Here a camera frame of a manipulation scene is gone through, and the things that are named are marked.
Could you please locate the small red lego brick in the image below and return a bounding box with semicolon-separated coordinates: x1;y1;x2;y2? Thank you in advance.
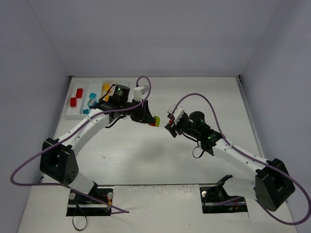
149;116;156;126

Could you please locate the thin black cable loop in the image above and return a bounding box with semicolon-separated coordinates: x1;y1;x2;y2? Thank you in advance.
72;202;88;231

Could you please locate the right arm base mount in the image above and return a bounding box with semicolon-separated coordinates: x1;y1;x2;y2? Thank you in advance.
199;175;248;214

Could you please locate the blue printed round lego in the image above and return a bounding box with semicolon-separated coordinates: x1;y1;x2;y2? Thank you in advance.
87;99;97;109

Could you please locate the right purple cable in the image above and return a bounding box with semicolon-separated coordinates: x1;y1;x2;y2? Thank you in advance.
173;93;306;225

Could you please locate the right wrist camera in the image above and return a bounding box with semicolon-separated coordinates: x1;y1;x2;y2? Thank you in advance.
167;104;184;125

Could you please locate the red long lego brick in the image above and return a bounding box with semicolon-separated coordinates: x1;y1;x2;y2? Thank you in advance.
75;88;84;99

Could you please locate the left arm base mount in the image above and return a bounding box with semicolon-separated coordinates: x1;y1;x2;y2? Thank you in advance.
66;187;114;216

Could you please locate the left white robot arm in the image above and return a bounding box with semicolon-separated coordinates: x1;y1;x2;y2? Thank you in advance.
39;84;156;196

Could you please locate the white divided sorting tray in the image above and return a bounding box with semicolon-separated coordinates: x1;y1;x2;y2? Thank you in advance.
63;78;130;119

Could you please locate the purple cable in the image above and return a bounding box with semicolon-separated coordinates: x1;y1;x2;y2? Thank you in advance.
173;93;306;225
10;76;152;214

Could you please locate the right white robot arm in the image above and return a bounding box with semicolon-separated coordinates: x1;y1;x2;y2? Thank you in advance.
170;111;295;212

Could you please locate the green sloped lego brick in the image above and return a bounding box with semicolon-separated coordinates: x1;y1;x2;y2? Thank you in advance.
154;116;160;127

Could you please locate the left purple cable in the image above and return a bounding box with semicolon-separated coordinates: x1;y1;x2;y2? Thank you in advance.
10;76;152;214

